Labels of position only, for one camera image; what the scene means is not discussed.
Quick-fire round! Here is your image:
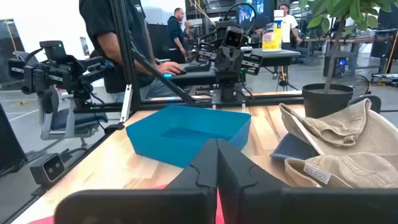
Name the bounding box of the black floor fan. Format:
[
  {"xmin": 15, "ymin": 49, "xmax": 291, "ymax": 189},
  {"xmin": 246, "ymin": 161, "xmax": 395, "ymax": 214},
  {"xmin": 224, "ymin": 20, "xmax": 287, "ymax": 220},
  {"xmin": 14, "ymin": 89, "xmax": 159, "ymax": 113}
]
[{"xmin": 329, "ymin": 73, "xmax": 371, "ymax": 99}]

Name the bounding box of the black table-level camera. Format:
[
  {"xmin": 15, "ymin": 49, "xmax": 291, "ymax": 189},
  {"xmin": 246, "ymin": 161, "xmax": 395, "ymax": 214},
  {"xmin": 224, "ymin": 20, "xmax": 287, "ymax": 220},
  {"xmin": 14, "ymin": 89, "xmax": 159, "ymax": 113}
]
[{"xmin": 29, "ymin": 152, "xmax": 73, "ymax": 189}]

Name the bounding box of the black keyboard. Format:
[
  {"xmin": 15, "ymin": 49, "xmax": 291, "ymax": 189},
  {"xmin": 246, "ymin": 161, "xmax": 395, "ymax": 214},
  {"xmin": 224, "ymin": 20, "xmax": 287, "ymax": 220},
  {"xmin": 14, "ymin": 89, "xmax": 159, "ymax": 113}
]
[{"xmin": 183, "ymin": 60, "xmax": 212, "ymax": 73}]

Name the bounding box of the wooden workbench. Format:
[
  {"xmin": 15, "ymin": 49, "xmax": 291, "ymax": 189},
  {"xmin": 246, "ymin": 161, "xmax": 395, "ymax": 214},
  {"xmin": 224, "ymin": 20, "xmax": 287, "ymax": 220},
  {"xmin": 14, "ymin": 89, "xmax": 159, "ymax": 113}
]
[{"xmin": 303, "ymin": 35, "xmax": 396, "ymax": 75}]

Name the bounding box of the blue plastic bin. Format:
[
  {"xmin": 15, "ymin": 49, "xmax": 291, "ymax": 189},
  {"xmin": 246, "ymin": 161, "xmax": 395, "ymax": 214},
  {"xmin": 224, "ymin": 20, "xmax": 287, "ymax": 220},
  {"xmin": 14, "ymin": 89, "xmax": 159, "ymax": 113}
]
[{"xmin": 126, "ymin": 105, "xmax": 252, "ymax": 169}]

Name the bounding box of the black aluminium table frame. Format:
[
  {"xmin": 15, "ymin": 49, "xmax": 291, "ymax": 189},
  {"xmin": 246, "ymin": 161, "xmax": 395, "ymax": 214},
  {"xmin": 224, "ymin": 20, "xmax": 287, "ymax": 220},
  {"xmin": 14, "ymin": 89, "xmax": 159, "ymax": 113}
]
[{"xmin": 73, "ymin": 0, "xmax": 305, "ymax": 134}]

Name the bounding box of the navy denim cap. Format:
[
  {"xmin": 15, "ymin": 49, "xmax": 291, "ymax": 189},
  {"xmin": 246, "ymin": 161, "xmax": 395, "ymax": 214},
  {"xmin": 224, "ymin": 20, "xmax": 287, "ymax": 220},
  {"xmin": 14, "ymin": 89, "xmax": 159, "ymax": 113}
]
[{"xmin": 269, "ymin": 133, "xmax": 321, "ymax": 162}]

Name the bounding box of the black chair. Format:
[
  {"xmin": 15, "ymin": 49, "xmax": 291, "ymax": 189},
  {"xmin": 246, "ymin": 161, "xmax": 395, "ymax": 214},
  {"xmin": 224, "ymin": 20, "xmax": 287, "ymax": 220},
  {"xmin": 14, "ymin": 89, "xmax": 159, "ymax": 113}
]
[{"xmin": 349, "ymin": 94, "xmax": 382, "ymax": 114}]

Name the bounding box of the grey blue office chair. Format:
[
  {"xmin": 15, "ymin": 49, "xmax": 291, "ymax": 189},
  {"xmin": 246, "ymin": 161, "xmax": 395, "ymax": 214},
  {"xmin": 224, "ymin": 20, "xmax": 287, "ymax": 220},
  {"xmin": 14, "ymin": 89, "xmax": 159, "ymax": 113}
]
[{"xmin": 39, "ymin": 88, "xmax": 108, "ymax": 147}]

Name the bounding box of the black desk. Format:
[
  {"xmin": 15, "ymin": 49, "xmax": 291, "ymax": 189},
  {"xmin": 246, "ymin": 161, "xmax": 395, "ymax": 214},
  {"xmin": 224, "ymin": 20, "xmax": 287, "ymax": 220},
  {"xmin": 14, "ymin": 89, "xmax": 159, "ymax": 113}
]
[{"xmin": 167, "ymin": 67, "xmax": 218, "ymax": 90}]

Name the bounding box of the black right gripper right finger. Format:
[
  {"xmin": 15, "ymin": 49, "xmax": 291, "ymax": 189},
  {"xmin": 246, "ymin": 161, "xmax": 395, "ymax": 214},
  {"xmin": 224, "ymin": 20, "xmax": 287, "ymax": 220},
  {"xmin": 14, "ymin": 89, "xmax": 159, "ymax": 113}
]
[{"xmin": 217, "ymin": 139, "xmax": 398, "ymax": 224}]

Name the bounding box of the beige cap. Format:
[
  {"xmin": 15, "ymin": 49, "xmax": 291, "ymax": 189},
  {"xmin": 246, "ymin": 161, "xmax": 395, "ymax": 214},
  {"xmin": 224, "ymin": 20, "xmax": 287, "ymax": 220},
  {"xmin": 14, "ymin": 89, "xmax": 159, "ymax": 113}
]
[
  {"xmin": 279, "ymin": 98, "xmax": 398, "ymax": 156},
  {"xmin": 284, "ymin": 152, "xmax": 398, "ymax": 189}
]

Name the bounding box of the wall poster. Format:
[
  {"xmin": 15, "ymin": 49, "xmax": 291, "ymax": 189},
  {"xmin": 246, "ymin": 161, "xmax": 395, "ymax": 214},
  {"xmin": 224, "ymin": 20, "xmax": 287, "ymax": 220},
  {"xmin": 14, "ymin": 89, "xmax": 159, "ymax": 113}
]
[{"xmin": 80, "ymin": 36, "xmax": 91, "ymax": 57}]

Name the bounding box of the grey table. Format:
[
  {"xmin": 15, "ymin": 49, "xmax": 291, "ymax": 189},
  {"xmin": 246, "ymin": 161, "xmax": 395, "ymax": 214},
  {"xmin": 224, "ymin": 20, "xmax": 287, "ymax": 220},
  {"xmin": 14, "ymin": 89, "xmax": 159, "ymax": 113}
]
[{"xmin": 248, "ymin": 48, "xmax": 302, "ymax": 91}]

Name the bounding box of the person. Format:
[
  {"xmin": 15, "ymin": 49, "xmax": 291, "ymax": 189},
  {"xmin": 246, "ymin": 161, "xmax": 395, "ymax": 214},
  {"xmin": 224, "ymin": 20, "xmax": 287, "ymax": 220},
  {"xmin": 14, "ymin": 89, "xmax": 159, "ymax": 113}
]
[
  {"xmin": 167, "ymin": 7, "xmax": 189, "ymax": 65},
  {"xmin": 183, "ymin": 20, "xmax": 196, "ymax": 52},
  {"xmin": 277, "ymin": 2, "xmax": 303, "ymax": 50},
  {"xmin": 79, "ymin": 0, "xmax": 184, "ymax": 103}
]

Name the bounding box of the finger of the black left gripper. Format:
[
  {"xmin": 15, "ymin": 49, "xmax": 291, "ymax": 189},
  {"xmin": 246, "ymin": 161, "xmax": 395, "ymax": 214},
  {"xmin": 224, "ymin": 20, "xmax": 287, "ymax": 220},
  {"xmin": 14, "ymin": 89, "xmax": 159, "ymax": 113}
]
[
  {"xmin": 229, "ymin": 48, "xmax": 245, "ymax": 72},
  {"xmin": 214, "ymin": 46, "xmax": 230, "ymax": 72}
]

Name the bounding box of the wall display screen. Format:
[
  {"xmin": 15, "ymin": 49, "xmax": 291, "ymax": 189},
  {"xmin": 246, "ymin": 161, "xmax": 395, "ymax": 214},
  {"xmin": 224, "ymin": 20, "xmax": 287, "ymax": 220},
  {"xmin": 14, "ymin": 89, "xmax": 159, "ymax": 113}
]
[{"xmin": 238, "ymin": 0, "xmax": 265, "ymax": 27}]

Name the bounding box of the yellow white container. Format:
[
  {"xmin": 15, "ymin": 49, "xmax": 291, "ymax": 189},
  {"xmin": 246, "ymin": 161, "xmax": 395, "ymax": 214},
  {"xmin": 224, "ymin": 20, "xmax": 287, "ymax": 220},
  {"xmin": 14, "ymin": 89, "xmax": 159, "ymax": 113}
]
[{"xmin": 262, "ymin": 9, "xmax": 284, "ymax": 52}]

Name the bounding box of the black monitor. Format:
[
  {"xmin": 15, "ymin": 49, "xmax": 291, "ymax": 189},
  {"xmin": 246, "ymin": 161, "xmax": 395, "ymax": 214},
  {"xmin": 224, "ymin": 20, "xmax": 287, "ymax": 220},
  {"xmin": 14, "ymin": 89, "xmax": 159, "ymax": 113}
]
[{"xmin": 0, "ymin": 102, "xmax": 28, "ymax": 175}]

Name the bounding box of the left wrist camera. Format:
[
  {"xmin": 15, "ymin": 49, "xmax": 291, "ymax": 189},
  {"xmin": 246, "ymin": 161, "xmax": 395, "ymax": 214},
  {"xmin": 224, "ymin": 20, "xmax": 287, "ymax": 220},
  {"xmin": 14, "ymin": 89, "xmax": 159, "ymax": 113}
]
[{"xmin": 216, "ymin": 18, "xmax": 246, "ymax": 49}]

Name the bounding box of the green plant in black pot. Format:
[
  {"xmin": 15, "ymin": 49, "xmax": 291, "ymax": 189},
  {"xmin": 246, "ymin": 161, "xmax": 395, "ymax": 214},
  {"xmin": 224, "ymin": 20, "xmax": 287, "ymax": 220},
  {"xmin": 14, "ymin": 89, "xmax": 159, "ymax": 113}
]
[{"xmin": 298, "ymin": 0, "xmax": 398, "ymax": 119}]

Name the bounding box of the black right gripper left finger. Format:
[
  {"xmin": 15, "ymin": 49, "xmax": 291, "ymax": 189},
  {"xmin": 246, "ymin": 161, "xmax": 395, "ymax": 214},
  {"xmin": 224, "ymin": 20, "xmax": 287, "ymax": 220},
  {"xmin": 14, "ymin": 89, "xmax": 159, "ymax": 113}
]
[{"xmin": 54, "ymin": 139, "xmax": 218, "ymax": 224}]

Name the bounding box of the black computer tower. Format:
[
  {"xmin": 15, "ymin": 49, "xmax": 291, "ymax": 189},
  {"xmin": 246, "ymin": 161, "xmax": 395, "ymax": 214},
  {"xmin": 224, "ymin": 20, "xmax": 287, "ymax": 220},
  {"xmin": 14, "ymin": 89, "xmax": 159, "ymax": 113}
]
[{"xmin": 323, "ymin": 51, "xmax": 349, "ymax": 78}]

